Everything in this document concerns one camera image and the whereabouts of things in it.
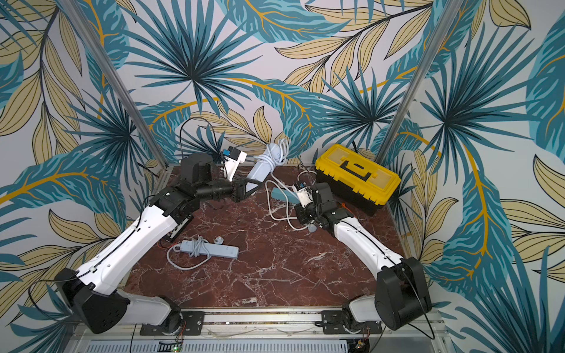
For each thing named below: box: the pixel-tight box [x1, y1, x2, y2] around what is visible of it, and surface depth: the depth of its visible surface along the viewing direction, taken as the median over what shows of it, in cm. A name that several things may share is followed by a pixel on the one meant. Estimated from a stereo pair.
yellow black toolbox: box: [314, 144, 401, 216], surface depth 97 cm
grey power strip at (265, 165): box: [246, 142, 282, 192], surface depth 66 cm
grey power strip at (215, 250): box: [179, 239, 240, 259], surface depth 88 cm
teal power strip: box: [270, 187, 301, 205], surface depth 103 cm
